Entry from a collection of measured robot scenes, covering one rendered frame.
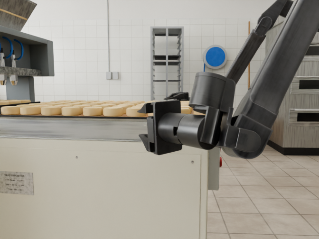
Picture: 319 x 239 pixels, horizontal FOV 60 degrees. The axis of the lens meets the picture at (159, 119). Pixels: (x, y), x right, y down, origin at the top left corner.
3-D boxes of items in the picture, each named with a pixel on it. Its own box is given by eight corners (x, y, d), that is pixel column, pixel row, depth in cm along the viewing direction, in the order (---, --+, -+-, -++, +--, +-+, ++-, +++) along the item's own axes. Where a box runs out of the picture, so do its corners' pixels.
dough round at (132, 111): (147, 116, 69) (147, 108, 68) (126, 116, 68) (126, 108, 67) (144, 114, 73) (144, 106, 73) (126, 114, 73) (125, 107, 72)
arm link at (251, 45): (276, 20, 96) (274, 20, 106) (262, 13, 97) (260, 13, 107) (215, 120, 114) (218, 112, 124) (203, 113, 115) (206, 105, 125)
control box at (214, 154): (206, 190, 74) (207, 139, 73) (204, 164, 98) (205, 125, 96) (220, 190, 74) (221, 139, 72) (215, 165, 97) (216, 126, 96)
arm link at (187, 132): (198, 147, 43) (221, 153, 46) (208, 104, 43) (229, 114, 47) (170, 141, 48) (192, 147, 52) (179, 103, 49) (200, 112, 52)
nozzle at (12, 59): (8, 85, 108) (5, 37, 105) (13, 85, 111) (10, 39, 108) (23, 85, 107) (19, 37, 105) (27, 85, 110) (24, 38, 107)
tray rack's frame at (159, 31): (151, 139, 481) (150, 34, 460) (180, 139, 481) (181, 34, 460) (149, 148, 418) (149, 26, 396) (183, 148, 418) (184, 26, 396)
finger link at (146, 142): (128, 147, 60) (154, 154, 53) (126, 114, 59) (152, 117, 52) (153, 142, 64) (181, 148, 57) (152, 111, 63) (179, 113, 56)
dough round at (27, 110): (16, 114, 73) (15, 106, 73) (33, 113, 78) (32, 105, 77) (27, 115, 71) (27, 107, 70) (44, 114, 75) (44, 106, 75)
